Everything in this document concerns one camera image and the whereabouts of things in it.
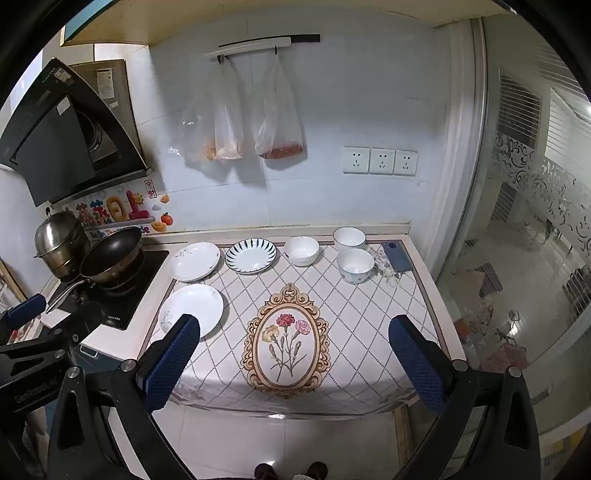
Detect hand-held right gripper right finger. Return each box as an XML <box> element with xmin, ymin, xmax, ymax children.
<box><xmin>388</xmin><ymin>316</ymin><xmax>542</xmax><ymax>480</ymax></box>

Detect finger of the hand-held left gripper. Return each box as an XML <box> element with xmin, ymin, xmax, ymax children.
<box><xmin>0</xmin><ymin>301</ymin><xmax>103</xmax><ymax>357</ymax></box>
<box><xmin>0</xmin><ymin>294</ymin><xmax>47</xmax><ymax>335</ymax></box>

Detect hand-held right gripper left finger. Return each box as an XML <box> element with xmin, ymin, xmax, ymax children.
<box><xmin>46</xmin><ymin>314</ymin><xmax>201</xmax><ymax>480</ymax></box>

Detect white plate floral print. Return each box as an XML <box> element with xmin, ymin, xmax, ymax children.
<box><xmin>158</xmin><ymin>284</ymin><xmax>225</xmax><ymax>340</ymax></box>
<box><xmin>167</xmin><ymin>241</ymin><xmax>221</xmax><ymax>283</ymax></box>

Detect white bowl floral print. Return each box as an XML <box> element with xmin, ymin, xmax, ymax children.
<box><xmin>336</xmin><ymin>248</ymin><xmax>376</xmax><ymax>285</ymax></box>

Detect white plate blue stripes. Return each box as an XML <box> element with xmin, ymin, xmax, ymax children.
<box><xmin>225</xmin><ymin>237</ymin><xmax>278</xmax><ymax>276</ymax></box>

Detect white paper sheet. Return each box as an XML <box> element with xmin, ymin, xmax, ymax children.
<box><xmin>42</xmin><ymin>308</ymin><xmax>74</xmax><ymax>329</ymax></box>

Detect black induction cooktop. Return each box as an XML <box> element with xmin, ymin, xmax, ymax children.
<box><xmin>44</xmin><ymin>249</ymin><xmax>171</xmax><ymax>331</ymax></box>

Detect printed floral tablecloth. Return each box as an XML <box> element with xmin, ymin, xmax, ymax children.
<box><xmin>165</xmin><ymin>237</ymin><xmax>445</xmax><ymax>416</ymax></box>

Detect stainless steel steamer pot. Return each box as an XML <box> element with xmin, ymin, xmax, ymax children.
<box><xmin>33</xmin><ymin>210</ymin><xmax>91</xmax><ymax>280</ymax></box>

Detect dark frying pan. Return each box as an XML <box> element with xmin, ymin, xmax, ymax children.
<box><xmin>45</xmin><ymin>226</ymin><xmax>144</xmax><ymax>315</ymax></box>

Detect blue smartphone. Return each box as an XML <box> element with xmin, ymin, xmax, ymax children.
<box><xmin>381</xmin><ymin>241</ymin><xmax>413</xmax><ymax>273</ymax></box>

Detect white bowl dark rim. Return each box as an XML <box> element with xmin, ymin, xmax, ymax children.
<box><xmin>333</xmin><ymin>226</ymin><xmax>368</xmax><ymax>253</ymax></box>

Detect plain white bowl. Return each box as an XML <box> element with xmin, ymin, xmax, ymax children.
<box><xmin>283</xmin><ymin>236</ymin><xmax>320</xmax><ymax>267</ymax></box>

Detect black range hood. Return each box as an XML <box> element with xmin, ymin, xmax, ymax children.
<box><xmin>0</xmin><ymin>58</ymin><xmax>154</xmax><ymax>208</ymax></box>

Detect etched glass sliding door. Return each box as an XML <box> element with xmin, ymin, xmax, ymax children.
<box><xmin>436</xmin><ymin>18</ymin><xmax>591</xmax><ymax>462</ymax></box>

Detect clear plastic bag red contents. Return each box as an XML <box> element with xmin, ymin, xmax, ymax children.
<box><xmin>252</xmin><ymin>53</ymin><xmax>305</xmax><ymax>161</ymax></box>

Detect colourful wall stickers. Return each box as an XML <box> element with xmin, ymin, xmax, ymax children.
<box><xmin>65</xmin><ymin>180</ymin><xmax>174</xmax><ymax>241</ymax></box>

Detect white wall socket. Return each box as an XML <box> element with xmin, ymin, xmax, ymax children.
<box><xmin>369</xmin><ymin>148</ymin><xmax>396</xmax><ymax>175</ymax></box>
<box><xmin>393</xmin><ymin>149</ymin><xmax>419</xmax><ymax>176</ymax></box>
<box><xmin>343</xmin><ymin>147</ymin><xmax>371</xmax><ymax>175</ymax></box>

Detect wall hook rail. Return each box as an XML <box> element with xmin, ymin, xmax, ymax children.
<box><xmin>203</xmin><ymin>33</ymin><xmax>322</xmax><ymax>64</ymax></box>

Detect wooden wall cabinet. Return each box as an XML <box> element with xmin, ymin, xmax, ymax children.
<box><xmin>64</xmin><ymin>0</ymin><xmax>485</xmax><ymax>45</ymax></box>

